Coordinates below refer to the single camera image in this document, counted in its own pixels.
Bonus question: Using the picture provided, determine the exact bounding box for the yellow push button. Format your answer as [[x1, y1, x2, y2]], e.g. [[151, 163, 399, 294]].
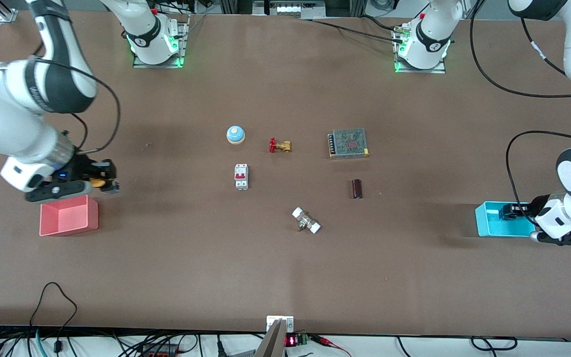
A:
[[90, 177, 119, 193]]

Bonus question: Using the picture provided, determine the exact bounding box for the cyan plastic box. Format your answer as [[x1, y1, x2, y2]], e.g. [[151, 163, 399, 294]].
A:
[[475, 201, 539, 238]]

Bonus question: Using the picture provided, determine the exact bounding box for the pink plastic box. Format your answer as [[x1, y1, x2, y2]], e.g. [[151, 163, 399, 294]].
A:
[[39, 195, 99, 237]]

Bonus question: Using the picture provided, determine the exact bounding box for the power strip with red switches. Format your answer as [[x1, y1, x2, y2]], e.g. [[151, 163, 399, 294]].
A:
[[136, 346, 179, 357]]

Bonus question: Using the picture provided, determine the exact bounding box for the metal mesh power supply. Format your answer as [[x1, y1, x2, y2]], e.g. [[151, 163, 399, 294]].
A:
[[328, 128, 370, 160]]

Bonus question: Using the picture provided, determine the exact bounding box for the metal fitting with white caps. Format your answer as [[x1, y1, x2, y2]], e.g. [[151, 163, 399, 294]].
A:
[[292, 207, 322, 234]]

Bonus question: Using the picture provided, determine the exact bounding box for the short black right arm cable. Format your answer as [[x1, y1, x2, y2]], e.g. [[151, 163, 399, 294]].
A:
[[70, 113, 89, 149]]

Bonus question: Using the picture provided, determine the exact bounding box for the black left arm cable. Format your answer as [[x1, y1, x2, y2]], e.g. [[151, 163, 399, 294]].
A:
[[469, 0, 571, 219]]

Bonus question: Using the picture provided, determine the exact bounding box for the long black right arm cable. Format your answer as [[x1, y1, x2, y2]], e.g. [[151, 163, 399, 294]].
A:
[[33, 59, 121, 152]]

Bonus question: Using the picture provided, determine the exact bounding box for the black looped table edge cable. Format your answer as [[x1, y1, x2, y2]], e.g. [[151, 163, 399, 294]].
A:
[[29, 282, 78, 348]]

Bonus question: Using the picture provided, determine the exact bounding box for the black flat coiled cable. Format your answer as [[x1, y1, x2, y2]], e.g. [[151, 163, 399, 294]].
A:
[[471, 336, 518, 352]]

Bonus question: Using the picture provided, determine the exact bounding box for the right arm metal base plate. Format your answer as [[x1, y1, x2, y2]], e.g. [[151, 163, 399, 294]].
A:
[[133, 15, 190, 68]]

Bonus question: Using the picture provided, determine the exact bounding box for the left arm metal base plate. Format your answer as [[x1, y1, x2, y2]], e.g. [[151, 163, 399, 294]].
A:
[[394, 25, 447, 74]]

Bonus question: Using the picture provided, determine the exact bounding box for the grey camera mount bar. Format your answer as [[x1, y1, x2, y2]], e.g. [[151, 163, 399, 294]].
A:
[[255, 316, 294, 357]]

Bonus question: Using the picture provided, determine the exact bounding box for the red wire with clip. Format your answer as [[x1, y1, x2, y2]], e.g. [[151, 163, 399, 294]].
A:
[[310, 335, 351, 357]]

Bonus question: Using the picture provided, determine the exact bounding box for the black cable across table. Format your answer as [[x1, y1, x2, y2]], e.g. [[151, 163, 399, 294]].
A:
[[309, 15, 407, 43]]

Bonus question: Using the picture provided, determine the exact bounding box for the aluminium frame with white device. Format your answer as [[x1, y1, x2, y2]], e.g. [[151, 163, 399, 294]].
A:
[[219, 0, 368, 20]]

